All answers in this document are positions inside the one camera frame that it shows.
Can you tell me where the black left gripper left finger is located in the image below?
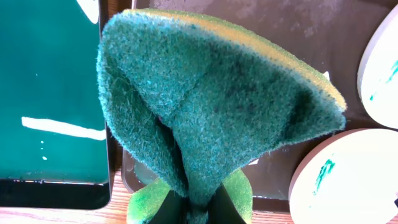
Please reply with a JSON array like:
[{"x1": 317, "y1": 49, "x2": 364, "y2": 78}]
[{"x1": 148, "y1": 190, "x2": 187, "y2": 224}]

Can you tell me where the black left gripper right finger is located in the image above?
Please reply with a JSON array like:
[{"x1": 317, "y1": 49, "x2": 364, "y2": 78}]
[{"x1": 207, "y1": 184, "x2": 246, "y2": 224}]

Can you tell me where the green and yellow sponge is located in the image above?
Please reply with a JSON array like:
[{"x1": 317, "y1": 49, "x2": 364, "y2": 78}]
[{"x1": 96, "y1": 9, "x2": 346, "y2": 223}]

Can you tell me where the white plate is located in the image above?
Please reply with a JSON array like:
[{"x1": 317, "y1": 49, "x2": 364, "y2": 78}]
[
  {"x1": 289, "y1": 129, "x2": 397, "y2": 224},
  {"x1": 357, "y1": 7, "x2": 397, "y2": 129}
]

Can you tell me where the dark grey serving tray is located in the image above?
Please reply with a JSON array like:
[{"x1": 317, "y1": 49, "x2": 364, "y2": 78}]
[{"x1": 121, "y1": 0, "x2": 398, "y2": 214}]

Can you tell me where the black tub of green water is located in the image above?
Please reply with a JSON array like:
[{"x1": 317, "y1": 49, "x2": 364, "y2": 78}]
[{"x1": 1, "y1": 0, "x2": 111, "y2": 210}]

